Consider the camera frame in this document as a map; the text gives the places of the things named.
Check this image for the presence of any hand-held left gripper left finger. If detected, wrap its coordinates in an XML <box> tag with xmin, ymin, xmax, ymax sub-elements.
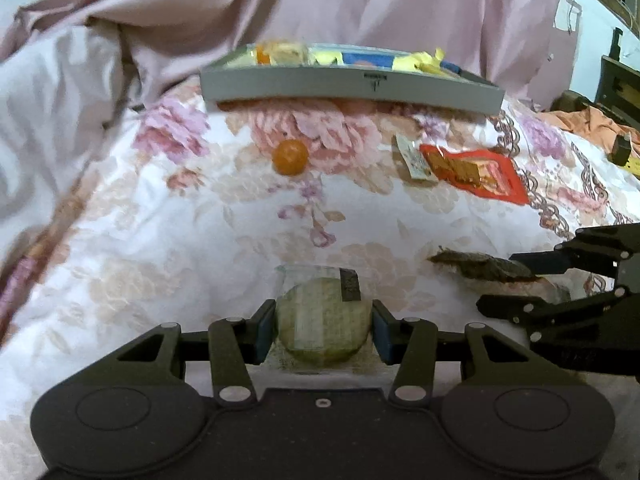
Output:
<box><xmin>64</xmin><ymin>300</ymin><xmax>278</xmax><ymax>408</ymax></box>

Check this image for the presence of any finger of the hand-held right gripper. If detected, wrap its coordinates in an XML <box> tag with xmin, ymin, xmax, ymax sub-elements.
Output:
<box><xmin>477</xmin><ymin>285</ymin><xmax>632</xmax><ymax>342</ymax></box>
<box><xmin>510</xmin><ymin>224</ymin><xmax>640</xmax><ymax>277</ymax></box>

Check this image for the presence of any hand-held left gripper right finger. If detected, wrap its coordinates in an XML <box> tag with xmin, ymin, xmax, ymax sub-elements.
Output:
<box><xmin>372</xmin><ymin>300</ymin><xmax>586</xmax><ymax>408</ymax></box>

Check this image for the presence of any round green cake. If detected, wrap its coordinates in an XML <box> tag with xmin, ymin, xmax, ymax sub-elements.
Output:
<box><xmin>275</xmin><ymin>265</ymin><xmax>374</xmax><ymax>368</ymax></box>

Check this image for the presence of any dark brown snack packet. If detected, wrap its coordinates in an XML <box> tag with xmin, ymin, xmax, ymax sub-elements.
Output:
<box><xmin>429</xmin><ymin>247</ymin><xmax>537</xmax><ymax>281</ymax></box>

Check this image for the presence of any grey snack box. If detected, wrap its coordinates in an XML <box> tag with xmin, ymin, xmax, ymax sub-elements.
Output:
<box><xmin>200</xmin><ymin>42</ymin><xmax>506</xmax><ymax>116</ymax></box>

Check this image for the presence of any red snack packet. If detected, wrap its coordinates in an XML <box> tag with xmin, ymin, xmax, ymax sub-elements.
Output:
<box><xmin>419</xmin><ymin>144</ymin><xmax>530</xmax><ymax>205</ymax></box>

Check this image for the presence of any floral bedsheet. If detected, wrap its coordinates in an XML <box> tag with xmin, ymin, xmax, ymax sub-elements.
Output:
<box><xmin>0</xmin><ymin>75</ymin><xmax>640</xmax><ymax>480</ymax></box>

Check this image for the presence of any small black yellow object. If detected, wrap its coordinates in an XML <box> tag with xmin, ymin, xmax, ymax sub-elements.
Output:
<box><xmin>612</xmin><ymin>135</ymin><xmax>640</xmax><ymax>177</ymax></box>

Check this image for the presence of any orange cloth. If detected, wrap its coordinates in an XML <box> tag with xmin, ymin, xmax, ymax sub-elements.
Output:
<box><xmin>537</xmin><ymin>105</ymin><xmax>640</xmax><ymax>161</ymax></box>

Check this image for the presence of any small white green packet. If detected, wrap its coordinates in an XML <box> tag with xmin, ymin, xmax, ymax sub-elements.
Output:
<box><xmin>395</xmin><ymin>134</ymin><xmax>436</xmax><ymax>181</ymax></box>

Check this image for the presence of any round orange snack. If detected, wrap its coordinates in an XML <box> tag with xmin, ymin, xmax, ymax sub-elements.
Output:
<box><xmin>272</xmin><ymin>140</ymin><xmax>309</xmax><ymax>176</ymax></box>

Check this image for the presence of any wooden cabinet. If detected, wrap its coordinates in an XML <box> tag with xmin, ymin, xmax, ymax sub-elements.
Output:
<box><xmin>597</xmin><ymin>27</ymin><xmax>640</xmax><ymax>127</ymax></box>

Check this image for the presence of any crumpled yellow packet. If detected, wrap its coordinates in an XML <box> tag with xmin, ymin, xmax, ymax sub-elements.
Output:
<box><xmin>395</xmin><ymin>49</ymin><xmax>448</xmax><ymax>74</ymax></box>

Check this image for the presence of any blue snack packet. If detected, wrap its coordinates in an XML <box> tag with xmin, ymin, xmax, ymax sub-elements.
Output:
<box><xmin>342</xmin><ymin>52</ymin><xmax>396</xmax><ymax>69</ymax></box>

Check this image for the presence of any clear bag of pale crisps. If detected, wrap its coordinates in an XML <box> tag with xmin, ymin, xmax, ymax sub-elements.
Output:
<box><xmin>255</xmin><ymin>40</ymin><xmax>311</xmax><ymax>66</ymax></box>

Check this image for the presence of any white quilt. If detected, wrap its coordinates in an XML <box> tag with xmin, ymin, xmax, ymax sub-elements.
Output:
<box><xmin>0</xmin><ymin>25</ymin><xmax>151</xmax><ymax>261</ymax></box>

